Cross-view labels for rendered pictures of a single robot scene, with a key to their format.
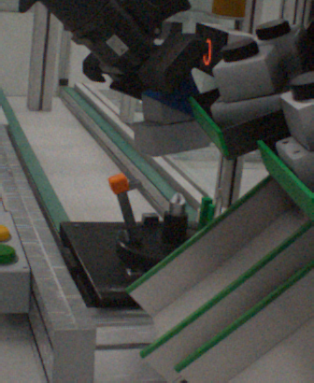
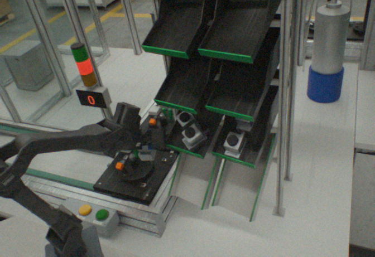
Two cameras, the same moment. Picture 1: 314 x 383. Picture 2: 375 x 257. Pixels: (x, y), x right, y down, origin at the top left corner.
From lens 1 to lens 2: 0.71 m
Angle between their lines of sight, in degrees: 43
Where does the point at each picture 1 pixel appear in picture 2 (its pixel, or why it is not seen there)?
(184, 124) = not seen: hidden behind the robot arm
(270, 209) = not seen: hidden behind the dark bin
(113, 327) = (162, 205)
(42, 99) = not seen: outside the picture
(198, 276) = (179, 177)
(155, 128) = (150, 154)
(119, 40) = (138, 142)
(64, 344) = (157, 221)
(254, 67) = (199, 136)
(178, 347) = (206, 200)
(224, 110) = (192, 148)
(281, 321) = (223, 178)
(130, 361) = (167, 208)
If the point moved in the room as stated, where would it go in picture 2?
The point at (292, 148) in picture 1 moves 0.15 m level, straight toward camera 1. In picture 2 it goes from (233, 154) to (277, 183)
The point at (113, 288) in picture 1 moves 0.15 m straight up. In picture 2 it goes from (145, 194) to (135, 163)
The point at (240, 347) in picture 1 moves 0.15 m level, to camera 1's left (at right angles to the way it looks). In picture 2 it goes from (219, 190) to (188, 223)
